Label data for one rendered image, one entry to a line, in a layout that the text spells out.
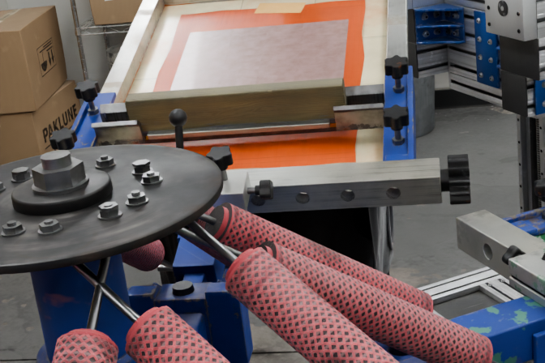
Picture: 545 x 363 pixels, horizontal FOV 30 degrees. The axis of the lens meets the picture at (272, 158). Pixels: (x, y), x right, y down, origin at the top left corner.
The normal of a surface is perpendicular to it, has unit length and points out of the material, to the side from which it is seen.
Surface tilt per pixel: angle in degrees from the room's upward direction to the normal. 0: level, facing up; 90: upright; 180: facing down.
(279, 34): 16
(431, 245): 0
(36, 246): 0
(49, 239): 0
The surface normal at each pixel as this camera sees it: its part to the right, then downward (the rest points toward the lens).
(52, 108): 0.97, -0.07
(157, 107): -0.11, 0.58
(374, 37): -0.15, -0.81
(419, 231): -0.11, -0.94
